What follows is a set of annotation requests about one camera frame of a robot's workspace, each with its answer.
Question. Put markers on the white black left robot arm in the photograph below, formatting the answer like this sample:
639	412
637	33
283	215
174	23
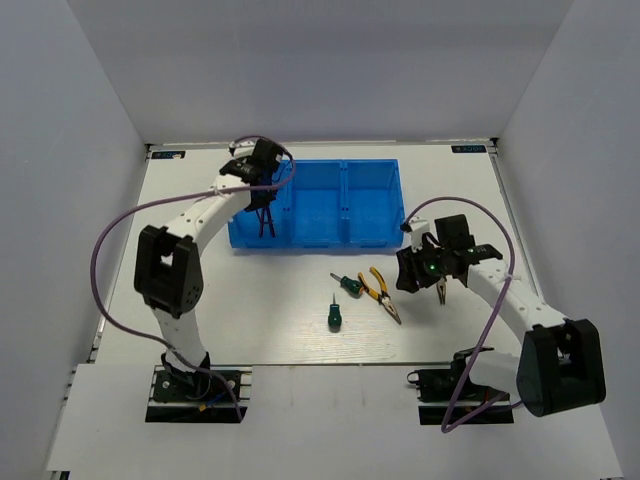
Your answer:
168	271

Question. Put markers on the blue three-compartment plastic bin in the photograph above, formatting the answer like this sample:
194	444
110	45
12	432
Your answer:
333	204

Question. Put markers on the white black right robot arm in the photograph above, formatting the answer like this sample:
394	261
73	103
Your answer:
559	367

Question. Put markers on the left table corner label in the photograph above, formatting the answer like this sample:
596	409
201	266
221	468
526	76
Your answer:
169	155

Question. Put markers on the yellow black long-nose pliers right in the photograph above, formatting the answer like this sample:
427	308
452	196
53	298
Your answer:
441	288

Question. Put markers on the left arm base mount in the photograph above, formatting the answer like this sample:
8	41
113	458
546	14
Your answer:
172	401

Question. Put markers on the table corner label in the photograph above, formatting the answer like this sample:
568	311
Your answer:
468	149
169	155

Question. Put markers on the green stubby Phillips screwdriver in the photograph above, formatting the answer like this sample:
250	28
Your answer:
353	287

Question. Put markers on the green stubby flathead screwdriver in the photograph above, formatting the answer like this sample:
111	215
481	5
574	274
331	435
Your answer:
334	319

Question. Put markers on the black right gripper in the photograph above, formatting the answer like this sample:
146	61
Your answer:
409	268

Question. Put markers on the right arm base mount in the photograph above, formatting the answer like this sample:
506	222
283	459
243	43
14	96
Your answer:
450	395

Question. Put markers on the right table corner label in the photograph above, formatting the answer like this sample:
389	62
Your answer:
468	149

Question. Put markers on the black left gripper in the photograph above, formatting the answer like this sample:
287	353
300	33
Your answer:
261	203

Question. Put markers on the yellow black pliers left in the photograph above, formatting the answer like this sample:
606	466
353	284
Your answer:
379	294

